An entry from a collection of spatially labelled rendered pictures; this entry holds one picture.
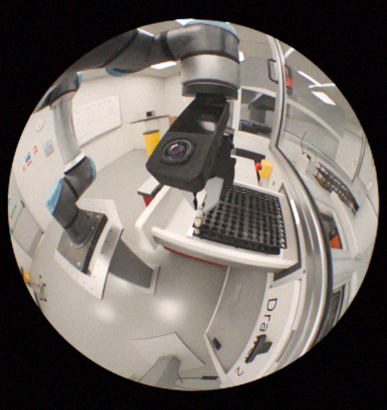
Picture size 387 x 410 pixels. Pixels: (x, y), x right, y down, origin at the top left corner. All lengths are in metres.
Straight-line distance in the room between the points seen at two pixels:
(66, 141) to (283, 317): 0.68
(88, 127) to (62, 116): 2.95
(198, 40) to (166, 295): 1.24
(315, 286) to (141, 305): 1.17
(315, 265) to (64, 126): 0.69
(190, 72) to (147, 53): 0.08
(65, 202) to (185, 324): 1.10
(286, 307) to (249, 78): 1.16
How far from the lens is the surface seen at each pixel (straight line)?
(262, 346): 0.26
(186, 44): 0.18
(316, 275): 0.23
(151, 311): 1.18
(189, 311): 1.11
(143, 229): 0.24
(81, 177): 0.48
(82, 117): 3.42
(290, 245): 0.35
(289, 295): 0.26
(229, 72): 0.15
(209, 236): 0.27
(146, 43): 0.19
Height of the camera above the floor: 1.11
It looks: 46 degrees down
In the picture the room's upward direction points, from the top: straight up
